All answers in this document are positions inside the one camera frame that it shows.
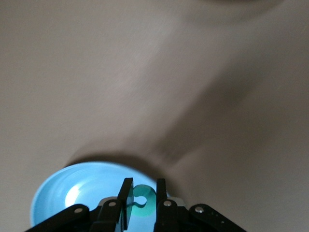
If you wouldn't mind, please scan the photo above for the teal foam letter c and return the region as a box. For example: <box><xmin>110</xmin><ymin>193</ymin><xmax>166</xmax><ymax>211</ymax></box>
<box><xmin>125</xmin><ymin>184</ymin><xmax>157</xmax><ymax>217</ymax></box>

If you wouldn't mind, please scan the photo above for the brown table cover sheet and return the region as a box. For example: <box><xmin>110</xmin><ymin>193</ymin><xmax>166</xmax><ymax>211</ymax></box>
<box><xmin>0</xmin><ymin>0</ymin><xmax>309</xmax><ymax>232</ymax></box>

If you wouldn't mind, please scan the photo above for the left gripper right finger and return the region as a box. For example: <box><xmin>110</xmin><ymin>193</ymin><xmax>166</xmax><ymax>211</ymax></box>
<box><xmin>153</xmin><ymin>178</ymin><xmax>191</xmax><ymax>232</ymax></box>

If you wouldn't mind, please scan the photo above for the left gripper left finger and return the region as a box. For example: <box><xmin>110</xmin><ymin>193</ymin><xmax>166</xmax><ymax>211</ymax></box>
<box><xmin>90</xmin><ymin>177</ymin><xmax>134</xmax><ymax>232</ymax></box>

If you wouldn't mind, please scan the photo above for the blue plate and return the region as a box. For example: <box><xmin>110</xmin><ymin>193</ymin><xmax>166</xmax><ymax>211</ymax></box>
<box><xmin>30</xmin><ymin>161</ymin><xmax>174</xmax><ymax>228</ymax></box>

